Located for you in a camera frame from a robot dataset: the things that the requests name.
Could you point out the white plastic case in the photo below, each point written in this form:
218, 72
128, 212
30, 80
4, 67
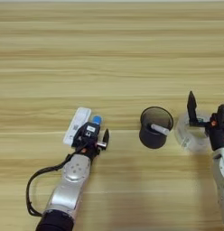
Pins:
76, 124

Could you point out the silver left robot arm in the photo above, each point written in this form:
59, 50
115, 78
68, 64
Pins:
70, 186

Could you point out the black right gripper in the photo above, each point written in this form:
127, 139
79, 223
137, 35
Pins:
219, 136

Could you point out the black mesh pen cup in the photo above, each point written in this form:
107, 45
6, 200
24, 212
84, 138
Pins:
151, 140

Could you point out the blue glue stick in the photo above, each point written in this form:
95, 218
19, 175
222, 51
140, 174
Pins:
97, 119

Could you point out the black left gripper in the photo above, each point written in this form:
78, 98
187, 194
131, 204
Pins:
88, 149

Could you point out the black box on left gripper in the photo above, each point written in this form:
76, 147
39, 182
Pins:
89, 131

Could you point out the white cylinder stick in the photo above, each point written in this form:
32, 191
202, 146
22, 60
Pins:
160, 129

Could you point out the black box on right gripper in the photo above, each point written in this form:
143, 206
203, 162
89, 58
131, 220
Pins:
222, 113

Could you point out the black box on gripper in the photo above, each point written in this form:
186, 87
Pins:
222, 113
89, 131

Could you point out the clear tape roll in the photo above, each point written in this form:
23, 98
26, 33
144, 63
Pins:
184, 136

